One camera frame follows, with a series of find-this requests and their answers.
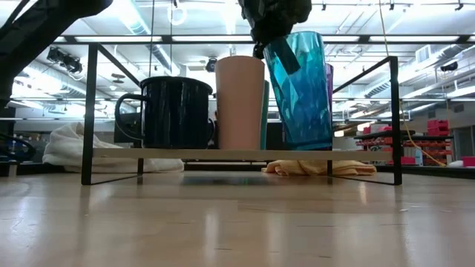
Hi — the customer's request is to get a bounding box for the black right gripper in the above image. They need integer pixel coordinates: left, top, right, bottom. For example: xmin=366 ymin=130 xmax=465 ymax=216
xmin=237 ymin=0 xmax=313 ymax=75

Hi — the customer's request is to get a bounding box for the orange plastic cup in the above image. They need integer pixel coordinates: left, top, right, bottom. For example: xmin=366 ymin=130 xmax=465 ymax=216
xmin=214 ymin=55 xmax=266 ymax=151

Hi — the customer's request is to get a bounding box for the teal plastic cup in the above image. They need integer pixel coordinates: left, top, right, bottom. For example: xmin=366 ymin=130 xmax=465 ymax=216
xmin=259 ymin=79 xmax=271 ymax=151

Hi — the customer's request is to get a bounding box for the blue faceted tumbler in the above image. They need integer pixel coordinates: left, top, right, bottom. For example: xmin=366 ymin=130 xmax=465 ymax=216
xmin=263 ymin=30 xmax=334 ymax=151

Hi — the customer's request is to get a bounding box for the purple faceted tumbler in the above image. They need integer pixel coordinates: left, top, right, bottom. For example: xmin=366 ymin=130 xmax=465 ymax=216
xmin=324 ymin=62 xmax=335 ymax=149

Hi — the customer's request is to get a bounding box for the large black speckled mug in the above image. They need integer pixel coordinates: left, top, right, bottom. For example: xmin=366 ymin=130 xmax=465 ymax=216
xmin=114 ymin=76 xmax=215 ymax=150

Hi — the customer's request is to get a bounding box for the orange towel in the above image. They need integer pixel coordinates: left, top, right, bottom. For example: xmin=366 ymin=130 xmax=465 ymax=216
xmin=261 ymin=159 xmax=378 ymax=177

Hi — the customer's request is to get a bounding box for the red parts bin rack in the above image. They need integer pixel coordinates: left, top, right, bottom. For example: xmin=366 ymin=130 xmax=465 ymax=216
xmin=354 ymin=118 xmax=456 ymax=167

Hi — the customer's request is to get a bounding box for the white towel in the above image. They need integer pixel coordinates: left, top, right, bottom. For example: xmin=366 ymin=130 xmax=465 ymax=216
xmin=42 ymin=121 xmax=186 ymax=174

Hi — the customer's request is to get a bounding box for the wooden shelf black metal frame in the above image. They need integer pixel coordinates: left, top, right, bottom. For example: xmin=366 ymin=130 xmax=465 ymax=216
xmin=80 ymin=42 xmax=404 ymax=186

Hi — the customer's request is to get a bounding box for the yellow hanging cable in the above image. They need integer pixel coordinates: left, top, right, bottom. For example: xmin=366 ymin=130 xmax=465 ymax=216
xmin=377 ymin=0 xmax=448 ymax=168

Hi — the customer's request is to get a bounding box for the black table frame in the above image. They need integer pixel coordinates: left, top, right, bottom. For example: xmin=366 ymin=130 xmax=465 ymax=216
xmin=0 ymin=161 xmax=475 ymax=179

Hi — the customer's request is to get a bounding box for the black ceiling camera rig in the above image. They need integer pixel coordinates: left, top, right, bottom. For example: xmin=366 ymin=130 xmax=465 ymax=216
xmin=46 ymin=46 xmax=85 ymax=75

